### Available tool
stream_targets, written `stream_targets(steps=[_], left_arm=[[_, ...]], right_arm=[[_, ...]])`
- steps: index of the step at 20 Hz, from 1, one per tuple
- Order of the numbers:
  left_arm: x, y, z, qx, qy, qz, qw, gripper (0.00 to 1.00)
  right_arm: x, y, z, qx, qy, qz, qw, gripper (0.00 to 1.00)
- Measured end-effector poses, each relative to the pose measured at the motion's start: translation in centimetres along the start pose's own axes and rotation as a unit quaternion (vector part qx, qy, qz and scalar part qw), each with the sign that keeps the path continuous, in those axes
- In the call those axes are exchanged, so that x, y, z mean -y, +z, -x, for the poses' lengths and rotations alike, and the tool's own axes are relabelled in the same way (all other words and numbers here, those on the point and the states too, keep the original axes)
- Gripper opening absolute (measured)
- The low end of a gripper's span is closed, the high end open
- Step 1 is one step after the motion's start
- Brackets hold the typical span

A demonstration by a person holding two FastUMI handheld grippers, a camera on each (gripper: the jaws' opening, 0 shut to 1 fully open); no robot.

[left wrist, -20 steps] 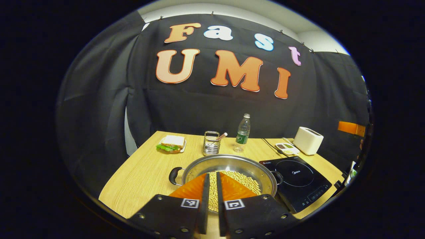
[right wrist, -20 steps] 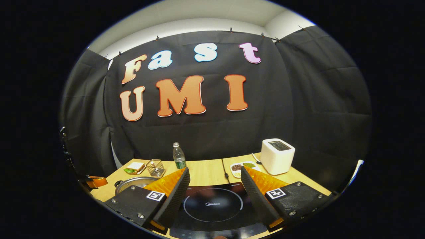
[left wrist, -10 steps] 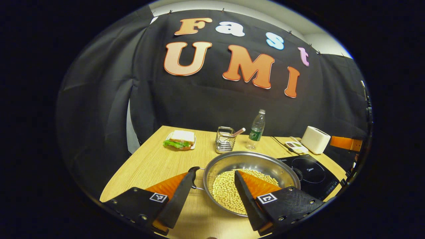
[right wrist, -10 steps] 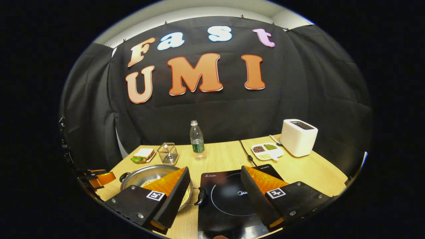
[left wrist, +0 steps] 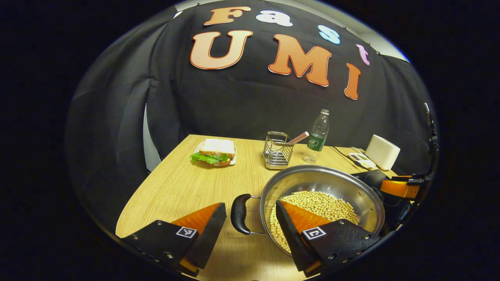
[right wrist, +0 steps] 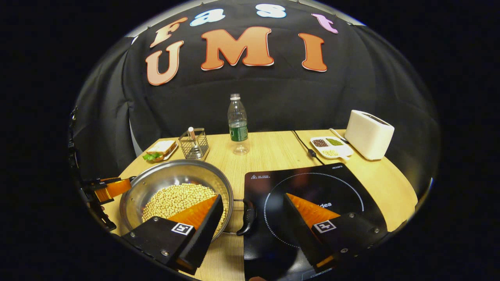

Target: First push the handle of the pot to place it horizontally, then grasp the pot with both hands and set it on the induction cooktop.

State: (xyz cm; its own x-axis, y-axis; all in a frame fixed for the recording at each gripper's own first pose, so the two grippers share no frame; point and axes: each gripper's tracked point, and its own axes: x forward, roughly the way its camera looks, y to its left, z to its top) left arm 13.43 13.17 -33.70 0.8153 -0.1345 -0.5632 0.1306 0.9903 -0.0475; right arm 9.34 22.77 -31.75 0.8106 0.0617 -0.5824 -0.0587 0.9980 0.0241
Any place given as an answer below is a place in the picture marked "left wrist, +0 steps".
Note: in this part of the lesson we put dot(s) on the white divided bean dish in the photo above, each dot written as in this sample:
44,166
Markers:
361,159

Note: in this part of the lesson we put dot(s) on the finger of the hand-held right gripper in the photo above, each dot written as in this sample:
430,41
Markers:
398,188

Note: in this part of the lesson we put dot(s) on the black backdrop cloth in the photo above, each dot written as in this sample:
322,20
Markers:
234,105

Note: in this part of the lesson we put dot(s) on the pink striped straw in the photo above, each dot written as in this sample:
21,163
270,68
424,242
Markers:
299,137

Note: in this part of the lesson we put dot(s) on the pile of yellow soybeans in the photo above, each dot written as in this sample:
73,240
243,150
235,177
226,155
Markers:
324,205

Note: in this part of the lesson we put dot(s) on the black induction cooktop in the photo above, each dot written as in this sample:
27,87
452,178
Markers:
371,177

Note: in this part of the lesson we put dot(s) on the stainless steel pot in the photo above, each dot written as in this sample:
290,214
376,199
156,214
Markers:
312,179

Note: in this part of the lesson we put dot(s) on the lettuce sandwich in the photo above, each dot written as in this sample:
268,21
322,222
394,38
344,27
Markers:
216,150

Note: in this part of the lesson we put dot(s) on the white toaster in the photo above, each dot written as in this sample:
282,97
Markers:
383,153

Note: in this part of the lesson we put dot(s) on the clear plastic water bottle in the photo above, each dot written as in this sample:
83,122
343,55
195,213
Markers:
317,140

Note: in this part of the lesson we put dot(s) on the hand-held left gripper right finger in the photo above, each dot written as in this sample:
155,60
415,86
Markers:
291,238

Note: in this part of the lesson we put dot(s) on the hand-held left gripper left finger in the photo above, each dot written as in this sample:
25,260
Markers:
211,236

